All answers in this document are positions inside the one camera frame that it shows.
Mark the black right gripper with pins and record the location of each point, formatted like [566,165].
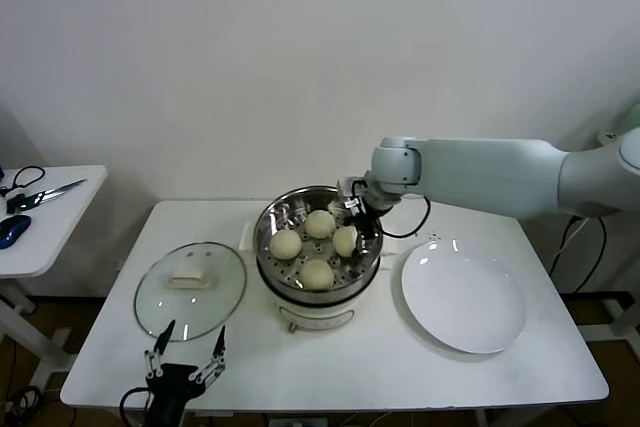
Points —
[367,223]

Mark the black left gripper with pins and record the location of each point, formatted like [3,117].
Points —
[174,378]

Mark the white steamed baozi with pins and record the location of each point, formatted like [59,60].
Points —
[286,245]
[320,223]
[343,242]
[317,274]

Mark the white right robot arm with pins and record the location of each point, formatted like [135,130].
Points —
[490,172]

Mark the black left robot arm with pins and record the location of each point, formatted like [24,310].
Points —
[167,409]

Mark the stainless steel steamer basket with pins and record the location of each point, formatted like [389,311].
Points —
[267,227]

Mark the white electric cooker pot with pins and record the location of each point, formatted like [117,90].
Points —
[315,317]

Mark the white round plate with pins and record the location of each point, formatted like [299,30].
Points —
[465,297]

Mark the white side table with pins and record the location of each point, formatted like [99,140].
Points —
[50,227]

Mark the steel scissors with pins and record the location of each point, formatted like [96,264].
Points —
[64,188]

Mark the blue computer mouse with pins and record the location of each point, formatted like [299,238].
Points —
[12,229]

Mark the white shelf table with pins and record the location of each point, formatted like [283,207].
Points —
[607,137]

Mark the pale green appliance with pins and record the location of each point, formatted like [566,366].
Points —
[634,119]

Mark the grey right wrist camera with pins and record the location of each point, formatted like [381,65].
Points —
[347,188]

